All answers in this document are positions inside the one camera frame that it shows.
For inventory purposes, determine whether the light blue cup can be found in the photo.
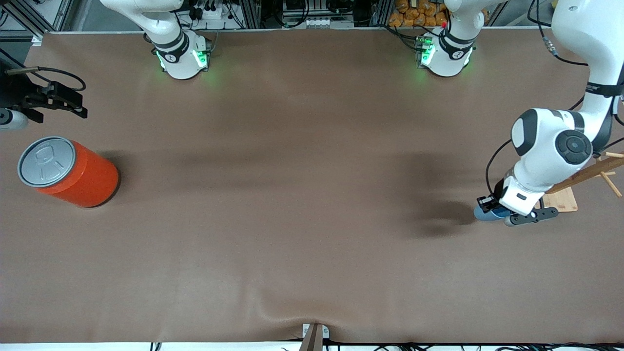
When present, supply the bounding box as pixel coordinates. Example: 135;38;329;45
474;205;508;223

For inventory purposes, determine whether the wooden mug tree stand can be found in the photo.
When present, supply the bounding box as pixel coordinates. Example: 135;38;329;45
535;151;624;213

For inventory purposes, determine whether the orange can with grey lid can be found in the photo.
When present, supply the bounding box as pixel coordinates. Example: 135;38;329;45
18;136;119;208

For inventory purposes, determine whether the white power strip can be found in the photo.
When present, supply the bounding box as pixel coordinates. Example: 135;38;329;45
194;5;231;21

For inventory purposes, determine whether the pile of orange bread pieces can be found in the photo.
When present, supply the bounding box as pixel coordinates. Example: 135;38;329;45
389;0;450;28

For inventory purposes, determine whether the metal table edge clamp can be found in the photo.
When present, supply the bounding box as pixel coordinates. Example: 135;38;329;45
302;323;330;351

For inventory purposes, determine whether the brown table cover mat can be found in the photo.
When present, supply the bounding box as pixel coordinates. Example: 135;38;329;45
0;27;624;345

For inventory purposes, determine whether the black arm cable with connector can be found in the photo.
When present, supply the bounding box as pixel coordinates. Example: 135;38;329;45
528;0;591;67

